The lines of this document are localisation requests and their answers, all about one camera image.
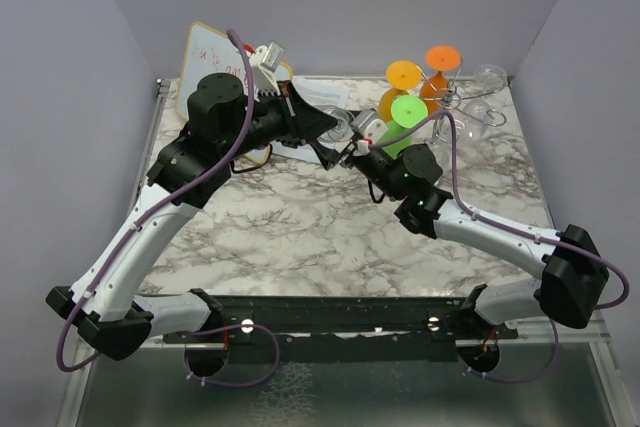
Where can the chrome wine glass rack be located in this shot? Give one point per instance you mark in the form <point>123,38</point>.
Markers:
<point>454,101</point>

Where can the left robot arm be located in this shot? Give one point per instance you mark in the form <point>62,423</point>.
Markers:
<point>224,122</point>

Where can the yellow framed whiteboard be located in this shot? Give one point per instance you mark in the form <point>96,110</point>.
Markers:
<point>207,51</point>

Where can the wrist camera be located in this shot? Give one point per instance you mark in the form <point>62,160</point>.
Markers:
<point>370,128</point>
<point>264,62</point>

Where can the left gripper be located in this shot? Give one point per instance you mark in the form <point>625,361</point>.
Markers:
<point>304,122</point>

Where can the yellow plastic wine glass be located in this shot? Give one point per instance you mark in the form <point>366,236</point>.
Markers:
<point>402,76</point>

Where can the clear wine glass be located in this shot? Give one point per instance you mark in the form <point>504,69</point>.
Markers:
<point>467,131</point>

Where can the green plastic wine glass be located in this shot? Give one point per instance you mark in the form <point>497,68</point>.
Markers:
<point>402,114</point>

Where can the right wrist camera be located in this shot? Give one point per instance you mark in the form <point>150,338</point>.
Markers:
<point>370,128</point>

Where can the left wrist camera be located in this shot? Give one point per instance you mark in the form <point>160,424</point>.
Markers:
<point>264,62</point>

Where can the orange plastic wine glass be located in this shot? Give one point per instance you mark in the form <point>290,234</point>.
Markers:
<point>440,59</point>

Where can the printed paper sheet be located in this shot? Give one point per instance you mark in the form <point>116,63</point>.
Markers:
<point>319,93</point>

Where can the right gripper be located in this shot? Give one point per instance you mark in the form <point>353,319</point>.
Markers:
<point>329,156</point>

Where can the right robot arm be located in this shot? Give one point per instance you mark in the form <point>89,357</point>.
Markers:
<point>565,278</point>

